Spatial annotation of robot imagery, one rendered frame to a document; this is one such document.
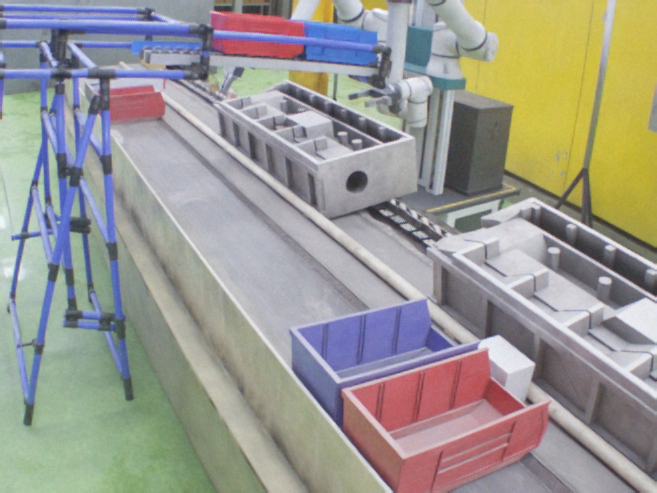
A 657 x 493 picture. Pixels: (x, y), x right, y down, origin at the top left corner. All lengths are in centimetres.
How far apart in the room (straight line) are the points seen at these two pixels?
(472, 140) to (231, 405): 248
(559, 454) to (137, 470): 143
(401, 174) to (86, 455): 144
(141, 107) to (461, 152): 176
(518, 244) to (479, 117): 208
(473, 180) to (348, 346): 253
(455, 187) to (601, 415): 264
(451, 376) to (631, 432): 37
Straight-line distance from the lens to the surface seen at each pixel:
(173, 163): 264
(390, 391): 116
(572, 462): 129
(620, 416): 129
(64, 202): 215
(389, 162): 216
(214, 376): 165
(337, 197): 210
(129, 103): 327
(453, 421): 131
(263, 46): 225
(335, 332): 131
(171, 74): 208
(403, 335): 141
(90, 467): 228
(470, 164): 371
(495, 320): 148
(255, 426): 150
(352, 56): 241
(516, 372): 132
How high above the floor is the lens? 157
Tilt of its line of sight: 26 degrees down
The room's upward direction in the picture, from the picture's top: 4 degrees clockwise
